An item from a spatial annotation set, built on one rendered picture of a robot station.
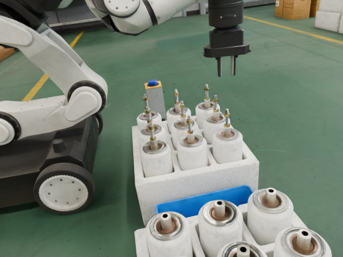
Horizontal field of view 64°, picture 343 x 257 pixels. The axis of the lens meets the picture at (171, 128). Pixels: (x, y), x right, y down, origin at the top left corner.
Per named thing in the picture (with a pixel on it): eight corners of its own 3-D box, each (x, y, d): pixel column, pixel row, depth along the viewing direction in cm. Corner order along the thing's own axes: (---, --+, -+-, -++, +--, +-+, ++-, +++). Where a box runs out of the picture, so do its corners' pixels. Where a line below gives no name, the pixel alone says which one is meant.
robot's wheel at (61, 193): (44, 220, 99) (23, 176, 89) (47, 210, 103) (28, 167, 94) (99, 209, 101) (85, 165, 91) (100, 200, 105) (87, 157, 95)
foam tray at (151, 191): (144, 227, 91) (135, 185, 82) (138, 160, 125) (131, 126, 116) (257, 204, 94) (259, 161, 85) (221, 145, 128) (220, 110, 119)
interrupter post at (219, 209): (216, 219, 59) (216, 208, 57) (212, 211, 61) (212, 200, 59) (227, 216, 59) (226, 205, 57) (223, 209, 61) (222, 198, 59)
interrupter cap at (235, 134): (220, 143, 84) (220, 141, 84) (212, 132, 91) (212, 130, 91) (243, 138, 85) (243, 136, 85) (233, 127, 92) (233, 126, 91)
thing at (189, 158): (214, 183, 95) (212, 138, 87) (196, 198, 90) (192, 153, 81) (193, 172, 102) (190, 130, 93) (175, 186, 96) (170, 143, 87)
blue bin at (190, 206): (165, 261, 79) (159, 232, 73) (159, 231, 88) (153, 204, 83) (263, 237, 82) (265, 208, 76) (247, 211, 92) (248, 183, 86)
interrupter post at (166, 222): (162, 232, 57) (160, 221, 56) (160, 224, 59) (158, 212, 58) (173, 230, 57) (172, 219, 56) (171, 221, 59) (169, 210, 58)
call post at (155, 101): (155, 150, 131) (145, 89, 116) (154, 143, 137) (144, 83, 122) (170, 148, 131) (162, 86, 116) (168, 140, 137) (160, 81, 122)
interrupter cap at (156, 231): (151, 246, 55) (151, 243, 54) (147, 217, 61) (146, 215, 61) (188, 236, 55) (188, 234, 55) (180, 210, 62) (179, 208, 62)
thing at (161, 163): (161, 178, 101) (154, 136, 92) (181, 188, 95) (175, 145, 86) (142, 194, 95) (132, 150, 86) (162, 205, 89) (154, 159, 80)
